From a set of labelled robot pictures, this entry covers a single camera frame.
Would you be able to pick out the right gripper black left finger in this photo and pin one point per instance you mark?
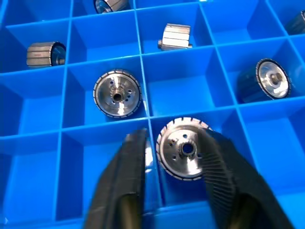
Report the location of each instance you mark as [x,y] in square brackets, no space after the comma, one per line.
[124,171]

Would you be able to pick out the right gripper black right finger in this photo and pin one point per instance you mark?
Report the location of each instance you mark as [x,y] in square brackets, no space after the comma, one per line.
[228,176]

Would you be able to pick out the blue compartment tray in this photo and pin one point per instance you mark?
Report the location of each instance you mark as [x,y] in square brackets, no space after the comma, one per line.
[181,95]

